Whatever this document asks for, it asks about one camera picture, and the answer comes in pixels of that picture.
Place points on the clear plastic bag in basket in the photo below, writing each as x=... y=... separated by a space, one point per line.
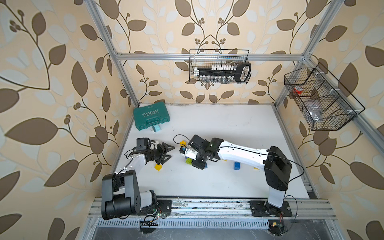
x=314 y=108

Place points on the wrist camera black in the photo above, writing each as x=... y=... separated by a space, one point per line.
x=196 y=142
x=143 y=144

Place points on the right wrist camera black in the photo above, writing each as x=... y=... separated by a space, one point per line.
x=196 y=142

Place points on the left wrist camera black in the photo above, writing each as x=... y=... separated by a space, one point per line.
x=143 y=144

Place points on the lime green lego plate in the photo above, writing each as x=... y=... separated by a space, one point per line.
x=188 y=161

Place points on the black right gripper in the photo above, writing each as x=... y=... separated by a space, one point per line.
x=199 y=165

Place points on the side wall wire basket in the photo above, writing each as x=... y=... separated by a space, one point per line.
x=339 y=104

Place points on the blue lego brick right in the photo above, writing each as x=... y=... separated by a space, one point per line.
x=237 y=166

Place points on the black white tool in basket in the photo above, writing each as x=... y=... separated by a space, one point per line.
x=238 y=73

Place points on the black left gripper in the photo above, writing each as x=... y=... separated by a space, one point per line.
x=161 y=151

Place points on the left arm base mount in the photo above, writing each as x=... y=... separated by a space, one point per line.
x=162 y=208

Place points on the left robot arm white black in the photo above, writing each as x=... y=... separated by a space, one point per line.
x=121 y=196

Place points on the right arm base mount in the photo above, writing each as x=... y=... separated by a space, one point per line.
x=264 y=209

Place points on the green plastic tool case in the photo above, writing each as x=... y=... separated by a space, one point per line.
x=151 y=115

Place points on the teal USB wall charger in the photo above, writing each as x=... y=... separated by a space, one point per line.
x=156 y=128

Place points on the back wall wire basket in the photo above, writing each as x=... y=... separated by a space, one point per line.
x=205 y=58

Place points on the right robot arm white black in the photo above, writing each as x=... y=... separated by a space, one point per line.
x=272 y=161

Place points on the red object in basket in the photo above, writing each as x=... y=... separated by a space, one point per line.
x=298 y=90

